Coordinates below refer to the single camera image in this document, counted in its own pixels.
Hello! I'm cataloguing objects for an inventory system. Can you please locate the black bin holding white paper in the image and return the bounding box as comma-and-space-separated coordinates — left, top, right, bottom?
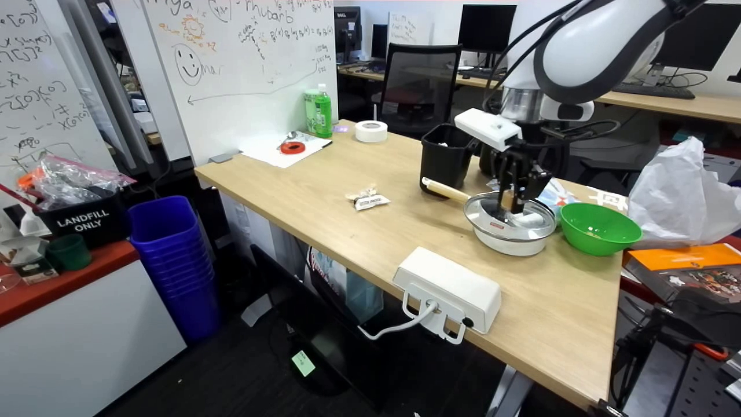
419, 123, 479, 192

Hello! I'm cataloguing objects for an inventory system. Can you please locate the stack of blue bins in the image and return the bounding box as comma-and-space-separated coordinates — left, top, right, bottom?
126, 192, 224, 345

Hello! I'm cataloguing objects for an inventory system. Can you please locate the orange book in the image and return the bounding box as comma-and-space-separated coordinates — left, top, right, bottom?
624, 242, 741, 274

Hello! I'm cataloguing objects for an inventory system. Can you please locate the clear bag of trash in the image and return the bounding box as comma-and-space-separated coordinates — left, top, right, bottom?
17, 153, 136, 214

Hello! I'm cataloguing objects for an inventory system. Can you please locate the grey whiteboard eraser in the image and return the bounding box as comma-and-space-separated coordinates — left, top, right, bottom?
207, 148, 244, 168

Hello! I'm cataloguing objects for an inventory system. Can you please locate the whiteboard with dense writing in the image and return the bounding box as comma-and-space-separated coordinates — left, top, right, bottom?
0, 0, 119, 188

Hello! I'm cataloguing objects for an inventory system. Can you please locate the blue white plastic packet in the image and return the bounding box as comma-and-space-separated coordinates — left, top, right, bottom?
537, 177, 630, 215

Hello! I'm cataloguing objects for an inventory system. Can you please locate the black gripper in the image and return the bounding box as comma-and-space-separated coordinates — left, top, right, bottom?
492, 140, 557, 219

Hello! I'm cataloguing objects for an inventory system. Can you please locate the white tape roll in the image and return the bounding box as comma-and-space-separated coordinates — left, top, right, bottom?
353, 118, 391, 146

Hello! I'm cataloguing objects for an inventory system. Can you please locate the black computer monitor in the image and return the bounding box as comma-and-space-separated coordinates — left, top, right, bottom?
650, 3, 741, 76
457, 3, 520, 55

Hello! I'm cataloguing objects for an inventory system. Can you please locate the white cabinet with red top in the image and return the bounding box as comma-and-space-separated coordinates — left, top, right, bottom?
0, 238, 190, 417

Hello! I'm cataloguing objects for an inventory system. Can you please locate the glass lid with wooden knob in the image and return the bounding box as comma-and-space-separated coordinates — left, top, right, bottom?
464, 190, 561, 242

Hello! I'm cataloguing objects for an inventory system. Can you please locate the white control box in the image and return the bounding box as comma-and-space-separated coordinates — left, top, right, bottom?
391, 247, 506, 347

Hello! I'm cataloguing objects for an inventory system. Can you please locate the black mesh office chair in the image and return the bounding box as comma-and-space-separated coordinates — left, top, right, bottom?
378, 43, 464, 140

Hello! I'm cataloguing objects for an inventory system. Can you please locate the green plastic bowl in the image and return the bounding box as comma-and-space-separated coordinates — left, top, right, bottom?
559, 203, 643, 260

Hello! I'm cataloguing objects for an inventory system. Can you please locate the small white marker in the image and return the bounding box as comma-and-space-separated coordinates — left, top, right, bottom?
345, 185, 391, 214

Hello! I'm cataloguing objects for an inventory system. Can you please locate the red tape roll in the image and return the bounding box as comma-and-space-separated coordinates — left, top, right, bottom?
279, 138, 308, 157

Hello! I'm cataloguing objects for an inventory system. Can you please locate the dark printed magazine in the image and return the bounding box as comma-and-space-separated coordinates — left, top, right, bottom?
620, 262, 741, 350

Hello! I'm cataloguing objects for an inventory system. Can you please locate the dark green cup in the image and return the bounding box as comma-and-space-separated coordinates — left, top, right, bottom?
44, 233, 93, 274

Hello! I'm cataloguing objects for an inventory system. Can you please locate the whiteboard with smiley drawing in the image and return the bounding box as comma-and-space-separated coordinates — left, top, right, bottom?
136, 0, 340, 168

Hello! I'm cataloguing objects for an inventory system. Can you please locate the black landfill bin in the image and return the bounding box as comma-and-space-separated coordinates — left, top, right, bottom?
32, 192, 129, 251

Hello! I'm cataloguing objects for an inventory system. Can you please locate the white pot with wooden handle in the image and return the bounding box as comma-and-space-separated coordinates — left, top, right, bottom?
419, 174, 561, 260

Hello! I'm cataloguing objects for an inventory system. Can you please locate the wooden background desk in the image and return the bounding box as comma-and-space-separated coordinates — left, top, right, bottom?
337, 61, 741, 125

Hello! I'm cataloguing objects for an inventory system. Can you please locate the white cable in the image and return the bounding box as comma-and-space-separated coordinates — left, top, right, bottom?
357, 293, 471, 347

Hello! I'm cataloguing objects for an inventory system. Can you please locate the green paper note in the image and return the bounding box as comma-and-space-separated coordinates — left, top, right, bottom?
289, 350, 320, 380

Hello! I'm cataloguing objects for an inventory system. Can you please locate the green plastic bottle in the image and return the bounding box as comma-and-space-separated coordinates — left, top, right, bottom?
302, 81, 337, 141

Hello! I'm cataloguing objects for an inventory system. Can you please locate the white plastic bag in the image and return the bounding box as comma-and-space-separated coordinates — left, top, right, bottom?
625, 134, 733, 251

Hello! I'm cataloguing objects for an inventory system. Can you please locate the black keyboard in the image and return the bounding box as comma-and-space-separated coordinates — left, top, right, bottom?
616, 81, 698, 102

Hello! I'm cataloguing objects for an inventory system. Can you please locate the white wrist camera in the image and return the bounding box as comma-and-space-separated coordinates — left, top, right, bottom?
451, 108, 525, 153

